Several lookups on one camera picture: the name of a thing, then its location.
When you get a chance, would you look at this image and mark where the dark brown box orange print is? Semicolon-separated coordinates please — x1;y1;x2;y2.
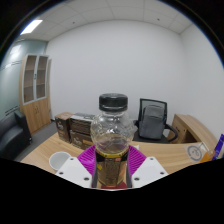
69;129;95;151

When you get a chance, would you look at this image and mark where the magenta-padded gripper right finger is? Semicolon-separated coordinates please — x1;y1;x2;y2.
125;145;169;188

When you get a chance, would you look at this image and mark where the round white printed disc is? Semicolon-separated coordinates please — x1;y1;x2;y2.
185;143;204;163

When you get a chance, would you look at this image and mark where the black sofa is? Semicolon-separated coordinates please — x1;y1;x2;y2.
0;110;33;161

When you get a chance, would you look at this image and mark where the wooden side desk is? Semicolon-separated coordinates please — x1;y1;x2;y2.
166;113;219;151

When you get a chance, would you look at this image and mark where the tall dark brown box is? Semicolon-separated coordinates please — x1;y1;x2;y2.
54;111;74;144

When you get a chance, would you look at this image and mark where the white and grey mug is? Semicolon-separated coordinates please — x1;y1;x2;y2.
48;151;72;172

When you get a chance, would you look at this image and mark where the long ceiling light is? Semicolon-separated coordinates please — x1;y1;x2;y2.
19;19;44;36

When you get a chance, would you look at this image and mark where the clear bottle with black cap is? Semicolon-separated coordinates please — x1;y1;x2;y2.
89;93;135;189

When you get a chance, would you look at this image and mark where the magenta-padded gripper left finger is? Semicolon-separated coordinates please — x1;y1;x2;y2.
54;145;99;189

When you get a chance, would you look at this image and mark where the wooden cabinet with glass doors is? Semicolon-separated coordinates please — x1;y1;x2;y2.
18;54;52;135

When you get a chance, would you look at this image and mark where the black mesh office chair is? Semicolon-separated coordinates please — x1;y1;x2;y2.
132;98;179;144

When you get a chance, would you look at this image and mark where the dark brown striped box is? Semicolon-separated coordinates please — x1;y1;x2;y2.
69;112;96;135

